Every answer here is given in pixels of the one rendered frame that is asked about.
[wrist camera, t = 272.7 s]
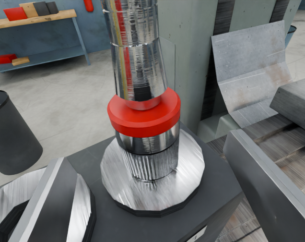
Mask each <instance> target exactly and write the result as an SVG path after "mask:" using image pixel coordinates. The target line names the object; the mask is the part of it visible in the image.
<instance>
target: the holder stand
mask: <svg viewBox="0 0 305 242"><path fill-rule="evenodd" d="M66 158H67V160H68V161H69V162H70V164H71V165H72V167H73V168H74V169H75V171H76V172H77V175H78V177H77V182H76V188H75V194H74V200H73V205H72V211H71V217H70V224H69V230H68V236H67V242H215V241H216V239H217V238H218V236H219V235H220V233H221V231H222V230H223V228H224V227H225V225H226V223H227V222H228V220H229V219H230V217H231V216H232V214H233V213H234V211H235V210H236V208H237V207H238V205H239V204H240V202H241V201H242V199H243V197H244V196H245V194H244V192H243V190H242V188H241V186H240V184H239V182H238V180H237V178H236V176H235V174H234V172H233V170H232V168H231V166H230V165H229V164H228V163H227V162H226V161H225V160H224V159H222V158H221V157H220V156H219V155H218V154H217V153H216V152H214V151H213V150H212V149H211V148H210V147H209V146H208V145H206V144H205V143H204V142H203V141H202V140H201V139H200V138H198V137H197V136H196V135H195V134H194V133H193V132H192V131H191V130H190V129H189V128H188V127H186V126H185V125H184V124H183V123H182V122H181V121H180V130H179V155H178V164H177V167H176V168H175V170H174V171H173V172H172V173H171V174H170V175H169V176H168V177H166V178H164V179H162V180H160V181H153V182H146V181H140V180H138V179H136V178H134V177H133V176H131V175H130V174H129V172H128V171H127V169H126V166H125V163H124V160H123V157H122V154H121V152H120V149H119V146H118V143H117V140H116V137H115V135H114V136H112V137H110V138H107V139H105V140H103V141H101V142H99V143H96V144H94V145H92V146H89V147H87V148H85V149H83V150H80V151H78V152H76V153H74V154H71V155H69V156H67V157H66ZM46 168H47V165H46V166H44V167H42V168H40V169H37V170H35V171H33V172H29V173H27V174H24V175H23V176H21V177H19V178H17V179H15V180H13V181H10V182H8V183H6V184H4V185H1V186H0V242H8V241H9V239H10V237H11V235H12V233H13V231H14V229H15V227H16V226H17V224H18V222H19V220H20V218H21V216H22V214H23V212H24V210H25V208H26V206H27V204H28V202H29V201H30V199H31V197H32V195H33V193H34V191H35V189H36V187H37V185H38V183H39V181H40V179H41V177H42V176H43V174H44V172H45V170H46Z"/></svg>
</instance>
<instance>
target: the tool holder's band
mask: <svg viewBox="0 0 305 242"><path fill-rule="evenodd" d="M180 106H181V101H180V97H179V95H178V94H177V93H176V92H175V91H174V90H172V89H171V88H169V87H168V88H167V89H166V91H165V92H164V93H162V94H161V101H160V103H159V104H157V105H156V106H155V107H153V108H150V109H146V110H136V109H132V108H130V107H128V106H127V105H126V103H125V100H124V99H122V98H120V97H119V96H117V95H116V94H115V95H114V96H113V97H112V98H111V100H110V101H109V103H108V105H107V113H108V116H109V119H110V122H111V124H112V126H113V127H114V128H115V129H116V130H117V131H118V132H120V133H122V134H124V135H127V136H131V137H151V136H155V135H158V134H161V133H164V132H166V131H167V130H169V129H170V128H172V127H173V126H174V125H175V124H176V123H177V121H178V119H179V117H180Z"/></svg>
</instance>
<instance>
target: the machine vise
mask: <svg viewBox="0 0 305 242"><path fill-rule="evenodd" d="M270 108H272V109H273V110H275V111H276V112H278V113H279V114H281V115H283V116H284V117H286V118H288V119H289V120H291V121H292V122H294V123H296V124H297V125H299V126H300V127H302V128H304V129H305V79H302V80H298V81H295V82H292V83H289V84H286V85H282V86H279V87H278V89H277V91H276V93H275V96H274V98H273V100H272V102H271V104H270Z"/></svg>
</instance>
